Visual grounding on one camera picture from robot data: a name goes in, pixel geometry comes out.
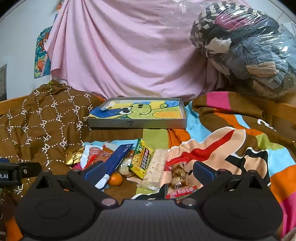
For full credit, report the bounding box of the pink hanging sheet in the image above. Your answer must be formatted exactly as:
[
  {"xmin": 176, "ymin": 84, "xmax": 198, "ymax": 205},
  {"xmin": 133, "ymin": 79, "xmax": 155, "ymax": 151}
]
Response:
[{"xmin": 45, "ymin": 0, "xmax": 232, "ymax": 103}]

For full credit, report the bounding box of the red candy packet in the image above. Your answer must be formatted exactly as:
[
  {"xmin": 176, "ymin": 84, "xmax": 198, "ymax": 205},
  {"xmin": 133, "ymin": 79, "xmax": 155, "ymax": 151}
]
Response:
[{"xmin": 165, "ymin": 185, "xmax": 199, "ymax": 200}]

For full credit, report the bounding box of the long blue box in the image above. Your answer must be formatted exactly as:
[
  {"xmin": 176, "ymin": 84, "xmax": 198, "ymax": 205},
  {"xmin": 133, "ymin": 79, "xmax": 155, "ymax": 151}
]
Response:
[{"xmin": 95, "ymin": 143, "xmax": 135, "ymax": 189}]

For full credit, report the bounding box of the grey shallow tray box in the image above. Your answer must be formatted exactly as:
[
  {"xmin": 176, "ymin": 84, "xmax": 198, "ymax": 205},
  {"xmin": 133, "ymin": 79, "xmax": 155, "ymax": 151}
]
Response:
[{"xmin": 83, "ymin": 97, "xmax": 187, "ymax": 130}]

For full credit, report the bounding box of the cartoon wall poster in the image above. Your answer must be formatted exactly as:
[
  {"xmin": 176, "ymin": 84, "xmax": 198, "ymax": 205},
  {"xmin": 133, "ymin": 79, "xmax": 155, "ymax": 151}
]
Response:
[{"xmin": 34, "ymin": 11, "xmax": 61, "ymax": 79}]

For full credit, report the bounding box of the tangerine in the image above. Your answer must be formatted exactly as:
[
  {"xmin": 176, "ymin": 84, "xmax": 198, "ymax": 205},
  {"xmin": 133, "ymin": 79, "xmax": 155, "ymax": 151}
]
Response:
[{"xmin": 107, "ymin": 173, "xmax": 123, "ymax": 187}]

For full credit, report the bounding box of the white puffed rice bar packet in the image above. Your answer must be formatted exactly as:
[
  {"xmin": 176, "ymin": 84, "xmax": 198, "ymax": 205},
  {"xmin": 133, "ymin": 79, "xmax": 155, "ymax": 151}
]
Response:
[{"xmin": 138, "ymin": 148, "xmax": 169, "ymax": 192}]

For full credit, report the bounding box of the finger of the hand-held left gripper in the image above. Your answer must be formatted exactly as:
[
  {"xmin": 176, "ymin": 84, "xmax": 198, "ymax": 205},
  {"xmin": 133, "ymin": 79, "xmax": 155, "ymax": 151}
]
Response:
[{"xmin": 22, "ymin": 162, "xmax": 42, "ymax": 179}]

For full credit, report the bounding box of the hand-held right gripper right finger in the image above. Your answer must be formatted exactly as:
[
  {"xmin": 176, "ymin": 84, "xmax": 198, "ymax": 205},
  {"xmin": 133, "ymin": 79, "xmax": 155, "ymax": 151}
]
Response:
[{"xmin": 177, "ymin": 161, "xmax": 266, "ymax": 209}]

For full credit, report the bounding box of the pink sausage packet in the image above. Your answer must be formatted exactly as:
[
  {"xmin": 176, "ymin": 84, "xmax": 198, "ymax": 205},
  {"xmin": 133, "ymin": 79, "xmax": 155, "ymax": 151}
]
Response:
[{"xmin": 81, "ymin": 144, "xmax": 106, "ymax": 169}]

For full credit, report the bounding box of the brown patterned quilt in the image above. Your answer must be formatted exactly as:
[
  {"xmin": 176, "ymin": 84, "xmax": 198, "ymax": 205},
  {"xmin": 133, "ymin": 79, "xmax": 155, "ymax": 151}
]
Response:
[{"xmin": 0, "ymin": 80, "xmax": 105, "ymax": 209}]

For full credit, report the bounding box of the gold snack packet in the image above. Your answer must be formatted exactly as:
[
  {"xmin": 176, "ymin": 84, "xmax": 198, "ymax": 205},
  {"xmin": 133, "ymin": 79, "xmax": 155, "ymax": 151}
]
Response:
[{"xmin": 65, "ymin": 147, "xmax": 85, "ymax": 165}]

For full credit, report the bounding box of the clear packet of brown nuts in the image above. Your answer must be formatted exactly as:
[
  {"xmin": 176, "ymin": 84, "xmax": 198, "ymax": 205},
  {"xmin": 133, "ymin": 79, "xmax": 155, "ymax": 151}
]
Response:
[{"xmin": 165, "ymin": 160, "xmax": 193, "ymax": 189}]

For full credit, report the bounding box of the dark door panel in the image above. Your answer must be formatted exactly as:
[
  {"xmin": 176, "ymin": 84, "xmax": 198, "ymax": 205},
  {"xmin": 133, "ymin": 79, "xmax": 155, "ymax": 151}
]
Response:
[{"xmin": 0, "ymin": 64, "xmax": 7, "ymax": 101}]

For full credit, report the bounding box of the clear plastic bag of clothes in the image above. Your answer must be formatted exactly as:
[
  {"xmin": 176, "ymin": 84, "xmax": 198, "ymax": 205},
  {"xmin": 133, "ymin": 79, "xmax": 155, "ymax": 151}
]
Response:
[{"xmin": 171, "ymin": 0, "xmax": 296, "ymax": 100}]

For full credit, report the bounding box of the colourful striped printed blanket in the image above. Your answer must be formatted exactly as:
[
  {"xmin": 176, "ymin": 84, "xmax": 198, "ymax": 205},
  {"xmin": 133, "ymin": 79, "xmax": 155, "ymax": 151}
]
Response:
[{"xmin": 83, "ymin": 91, "xmax": 296, "ymax": 241}]

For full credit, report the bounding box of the green yellow biscuit packet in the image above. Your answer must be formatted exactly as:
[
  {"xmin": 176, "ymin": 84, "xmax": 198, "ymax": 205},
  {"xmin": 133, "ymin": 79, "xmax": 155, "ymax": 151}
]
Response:
[{"xmin": 128, "ymin": 138, "xmax": 154, "ymax": 179}]

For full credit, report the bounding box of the orange brown snack packet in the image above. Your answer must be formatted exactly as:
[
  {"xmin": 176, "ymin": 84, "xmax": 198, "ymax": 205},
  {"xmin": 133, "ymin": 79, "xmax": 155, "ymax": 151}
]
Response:
[{"xmin": 98, "ymin": 147, "xmax": 116, "ymax": 164}]

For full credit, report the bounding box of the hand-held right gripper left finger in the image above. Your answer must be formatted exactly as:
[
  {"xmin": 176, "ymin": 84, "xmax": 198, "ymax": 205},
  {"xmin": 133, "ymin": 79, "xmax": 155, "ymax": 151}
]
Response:
[{"xmin": 29, "ymin": 161, "xmax": 119, "ymax": 209}]

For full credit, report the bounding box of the clear round cookie packet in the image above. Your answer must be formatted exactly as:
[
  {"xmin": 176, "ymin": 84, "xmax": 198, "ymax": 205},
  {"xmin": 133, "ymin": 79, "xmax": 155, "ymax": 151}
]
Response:
[{"xmin": 117, "ymin": 158, "xmax": 135, "ymax": 176}]

